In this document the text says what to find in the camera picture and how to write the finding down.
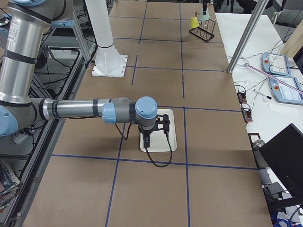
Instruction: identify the black marker pen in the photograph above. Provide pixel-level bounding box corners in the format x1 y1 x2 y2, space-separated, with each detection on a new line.
253 89 272 100

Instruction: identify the upper orange connector box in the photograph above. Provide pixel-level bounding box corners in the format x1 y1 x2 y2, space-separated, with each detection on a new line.
237 91 247 104

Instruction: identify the teach pendant tablet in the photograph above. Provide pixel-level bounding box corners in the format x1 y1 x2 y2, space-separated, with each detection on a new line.
269 75 303 105
261 52 291 76

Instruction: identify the aluminium frame post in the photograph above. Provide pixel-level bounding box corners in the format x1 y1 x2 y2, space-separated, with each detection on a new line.
227 0 269 73

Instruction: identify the yellow cup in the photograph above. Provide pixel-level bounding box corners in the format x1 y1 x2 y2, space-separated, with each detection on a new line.
190 17 199 29

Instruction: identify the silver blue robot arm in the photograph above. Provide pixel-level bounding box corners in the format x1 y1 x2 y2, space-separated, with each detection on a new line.
0 0 159 141

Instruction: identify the orange connector box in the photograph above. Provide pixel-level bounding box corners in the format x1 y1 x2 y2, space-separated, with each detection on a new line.
241 108 253 123
237 91 247 104

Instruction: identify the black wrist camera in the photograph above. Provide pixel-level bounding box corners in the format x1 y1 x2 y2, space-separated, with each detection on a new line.
156 114 170 136

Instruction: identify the pale green cup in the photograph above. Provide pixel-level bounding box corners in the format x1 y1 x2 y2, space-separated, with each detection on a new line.
198 8 209 21

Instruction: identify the upper teach pendant tablet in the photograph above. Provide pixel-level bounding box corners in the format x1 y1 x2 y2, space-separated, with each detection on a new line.
261 52 291 76

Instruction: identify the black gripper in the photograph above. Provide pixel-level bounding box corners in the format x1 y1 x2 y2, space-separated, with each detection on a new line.
138 125 154 148

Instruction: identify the black wire cup rack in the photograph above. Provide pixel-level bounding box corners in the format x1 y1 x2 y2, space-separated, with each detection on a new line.
189 11 217 42

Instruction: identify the pink grabber stick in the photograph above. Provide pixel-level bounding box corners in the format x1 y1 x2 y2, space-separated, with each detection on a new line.
244 63 303 94

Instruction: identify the lower teach pendant tablet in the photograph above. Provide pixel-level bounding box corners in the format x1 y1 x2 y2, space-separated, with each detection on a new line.
269 75 303 105

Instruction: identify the white bear print tray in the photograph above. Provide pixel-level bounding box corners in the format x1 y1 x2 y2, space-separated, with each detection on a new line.
147 109 177 152

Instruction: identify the lower orange connector box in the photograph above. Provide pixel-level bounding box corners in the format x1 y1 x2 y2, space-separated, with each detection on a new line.
241 108 253 123

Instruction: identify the stack of books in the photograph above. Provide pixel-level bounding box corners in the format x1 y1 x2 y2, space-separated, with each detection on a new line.
0 160 21 212

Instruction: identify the metal cylinder weight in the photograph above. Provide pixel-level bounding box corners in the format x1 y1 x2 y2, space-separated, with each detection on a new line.
252 139 265 151

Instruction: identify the black camera cable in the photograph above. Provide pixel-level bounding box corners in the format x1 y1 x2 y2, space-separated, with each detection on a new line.
114 122 173 168

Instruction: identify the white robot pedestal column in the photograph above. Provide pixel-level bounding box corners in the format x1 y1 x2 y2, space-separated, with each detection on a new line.
85 0 128 78

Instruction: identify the black monitor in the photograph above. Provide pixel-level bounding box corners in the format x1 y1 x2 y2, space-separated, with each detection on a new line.
260 123 303 197

